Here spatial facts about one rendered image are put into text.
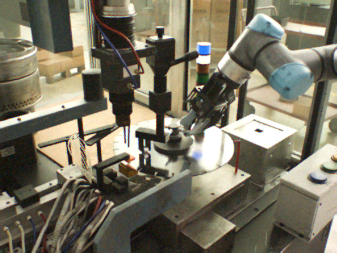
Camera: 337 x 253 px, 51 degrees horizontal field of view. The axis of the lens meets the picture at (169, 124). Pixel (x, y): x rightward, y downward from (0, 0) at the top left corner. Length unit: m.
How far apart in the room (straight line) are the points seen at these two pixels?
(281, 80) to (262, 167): 0.45
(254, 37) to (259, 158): 0.45
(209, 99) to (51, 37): 0.38
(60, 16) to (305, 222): 0.77
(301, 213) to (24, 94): 1.00
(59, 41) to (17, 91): 0.58
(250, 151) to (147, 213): 0.51
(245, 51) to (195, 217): 0.42
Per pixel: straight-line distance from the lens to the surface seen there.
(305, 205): 0.98
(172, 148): 0.94
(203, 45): 1.17
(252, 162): 1.16
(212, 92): 0.86
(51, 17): 0.82
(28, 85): 1.41
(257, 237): 1.01
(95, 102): 1.03
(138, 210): 0.71
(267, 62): 0.77
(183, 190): 0.78
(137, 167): 0.88
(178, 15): 1.50
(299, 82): 0.74
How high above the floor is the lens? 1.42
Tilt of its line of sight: 26 degrees down
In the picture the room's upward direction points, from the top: 1 degrees clockwise
